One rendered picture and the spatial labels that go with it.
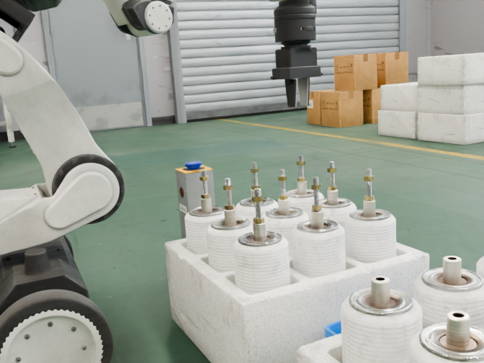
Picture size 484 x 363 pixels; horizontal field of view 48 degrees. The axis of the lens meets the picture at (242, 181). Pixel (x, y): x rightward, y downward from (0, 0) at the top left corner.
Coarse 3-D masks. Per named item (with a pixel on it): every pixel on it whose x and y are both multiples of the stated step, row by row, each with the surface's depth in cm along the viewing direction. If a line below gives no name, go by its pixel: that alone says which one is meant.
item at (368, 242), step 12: (348, 216) 104; (348, 228) 102; (360, 228) 100; (372, 228) 99; (384, 228) 99; (348, 240) 103; (360, 240) 100; (372, 240) 99; (384, 240) 99; (348, 252) 103; (360, 252) 101; (372, 252) 100; (384, 252) 100
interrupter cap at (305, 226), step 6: (300, 222) 100; (306, 222) 101; (324, 222) 100; (330, 222) 100; (300, 228) 96; (306, 228) 96; (312, 228) 97; (324, 228) 96; (330, 228) 96; (336, 228) 96
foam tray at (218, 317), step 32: (192, 256) 108; (416, 256) 100; (192, 288) 106; (224, 288) 91; (288, 288) 90; (320, 288) 91; (352, 288) 94; (192, 320) 109; (224, 320) 93; (256, 320) 86; (288, 320) 89; (320, 320) 92; (224, 352) 95; (256, 352) 87; (288, 352) 90
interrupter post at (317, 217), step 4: (312, 212) 97; (316, 212) 96; (320, 212) 97; (312, 216) 97; (316, 216) 97; (320, 216) 97; (312, 220) 97; (316, 220) 97; (320, 220) 97; (312, 224) 98; (316, 224) 97; (320, 224) 97; (316, 228) 97
